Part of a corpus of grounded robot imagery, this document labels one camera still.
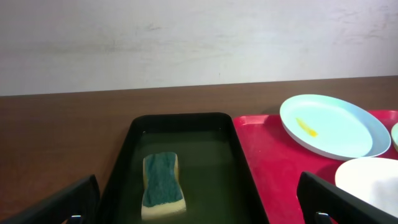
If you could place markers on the red serving tray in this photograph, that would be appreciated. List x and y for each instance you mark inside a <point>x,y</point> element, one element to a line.
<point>276,162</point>

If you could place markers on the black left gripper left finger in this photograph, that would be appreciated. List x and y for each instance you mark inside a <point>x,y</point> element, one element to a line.
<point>76,203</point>

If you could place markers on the white plate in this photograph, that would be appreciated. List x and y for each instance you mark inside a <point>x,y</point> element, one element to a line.
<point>371,179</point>

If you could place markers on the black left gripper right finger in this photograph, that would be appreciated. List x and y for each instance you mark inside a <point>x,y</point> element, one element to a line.
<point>323,202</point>

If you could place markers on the light blue plate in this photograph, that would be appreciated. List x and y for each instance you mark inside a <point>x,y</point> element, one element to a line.
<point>333,128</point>

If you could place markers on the pale green plate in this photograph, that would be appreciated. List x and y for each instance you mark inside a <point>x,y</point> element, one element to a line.
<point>394,136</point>

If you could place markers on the green and yellow sponge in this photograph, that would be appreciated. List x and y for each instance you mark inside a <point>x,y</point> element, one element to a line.
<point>163,195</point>

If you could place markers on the black water tray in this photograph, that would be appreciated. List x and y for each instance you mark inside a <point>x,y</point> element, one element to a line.
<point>213,172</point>

